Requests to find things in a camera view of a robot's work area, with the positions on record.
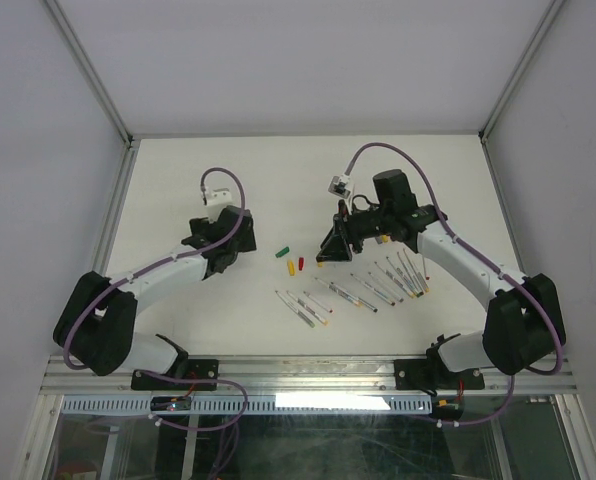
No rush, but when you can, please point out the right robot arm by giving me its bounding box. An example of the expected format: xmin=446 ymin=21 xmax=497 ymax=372
xmin=316 ymin=169 xmax=566 ymax=387

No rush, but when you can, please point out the left frame post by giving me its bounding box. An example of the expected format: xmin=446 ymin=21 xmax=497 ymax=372
xmin=40 ymin=0 xmax=133 ymax=146

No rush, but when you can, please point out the opened red pen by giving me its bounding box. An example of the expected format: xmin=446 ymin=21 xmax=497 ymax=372
xmin=422 ymin=256 xmax=430 ymax=280

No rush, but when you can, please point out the opened black pen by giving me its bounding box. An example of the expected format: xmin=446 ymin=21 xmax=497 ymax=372
xmin=351 ymin=274 xmax=378 ymax=313

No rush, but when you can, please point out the purple cable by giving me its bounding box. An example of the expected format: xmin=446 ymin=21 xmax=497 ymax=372
xmin=345 ymin=142 xmax=564 ymax=429
xmin=62 ymin=167 xmax=249 ymax=436

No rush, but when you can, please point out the frame post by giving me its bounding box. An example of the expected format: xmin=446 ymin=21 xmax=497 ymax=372
xmin=479 ymin=0 xmax=568 ymax=144
xmin=40 ymin=0 xmax=133 ymax=146

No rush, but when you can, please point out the aluminium front rail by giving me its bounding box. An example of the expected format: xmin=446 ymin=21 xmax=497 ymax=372
xmin=40 ymin=355 xmax=578 ymax=396

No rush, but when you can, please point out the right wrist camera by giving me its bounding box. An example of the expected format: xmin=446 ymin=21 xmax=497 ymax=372
xmin=328 ymin=175 xmax=355 ymax=200

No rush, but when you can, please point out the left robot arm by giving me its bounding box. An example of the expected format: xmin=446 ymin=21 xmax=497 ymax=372
xmin=53 ymin=205 xmax=256 ymax=389

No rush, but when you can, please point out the purple pen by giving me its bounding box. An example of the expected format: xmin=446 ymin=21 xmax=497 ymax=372
xmin=368 ymin=272 xmax=396 ymax=306

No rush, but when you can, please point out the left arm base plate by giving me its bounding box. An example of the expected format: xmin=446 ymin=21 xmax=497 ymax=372
xmin=130 ymin=357 xmax=219 ymax=393

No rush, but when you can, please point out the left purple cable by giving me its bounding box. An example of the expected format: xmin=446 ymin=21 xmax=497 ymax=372
xmin=62 ymin=167 xmax=249 ymax=436

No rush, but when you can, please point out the yellow capped pen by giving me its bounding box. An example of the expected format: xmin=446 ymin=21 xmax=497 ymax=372
xmin=286 ymin=290 xmax=329 ymax=326

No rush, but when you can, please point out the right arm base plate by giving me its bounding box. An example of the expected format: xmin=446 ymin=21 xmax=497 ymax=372
xmin=393 ymin=358 xmax=485 ymax=394

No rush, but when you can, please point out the dark green pen cap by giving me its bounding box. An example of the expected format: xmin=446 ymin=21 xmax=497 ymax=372
xmin=275 ymin=246 xmax=290 ymax=258

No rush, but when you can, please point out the green capped pen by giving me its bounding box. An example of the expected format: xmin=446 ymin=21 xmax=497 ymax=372
xmin=275 ymin=290 xmax=315 ymax=328

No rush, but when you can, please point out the right frame post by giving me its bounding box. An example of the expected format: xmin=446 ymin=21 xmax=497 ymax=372
xmin=479 ymin=0 xmax=568 ymax=144

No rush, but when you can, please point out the opened pen with orange end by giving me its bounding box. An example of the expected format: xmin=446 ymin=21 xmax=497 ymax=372
xmin=314 ymin=277 xmax=362 ymax=307

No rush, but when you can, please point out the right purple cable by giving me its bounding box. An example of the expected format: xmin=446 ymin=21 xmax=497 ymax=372
xmin=345 ymin=142 xmax=564 ymax=429

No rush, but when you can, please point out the slotted cable duct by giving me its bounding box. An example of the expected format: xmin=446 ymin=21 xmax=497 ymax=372
xmin=60 ymin=394 xmax=434 ymax=415

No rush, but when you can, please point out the opened yellow pen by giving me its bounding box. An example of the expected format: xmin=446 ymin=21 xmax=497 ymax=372
xmin=403 ymin=249 xmax=430 ymax=293

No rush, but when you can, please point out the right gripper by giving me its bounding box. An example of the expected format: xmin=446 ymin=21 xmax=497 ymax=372
xmin=316 ymin=200 xmax=393 ymax=262

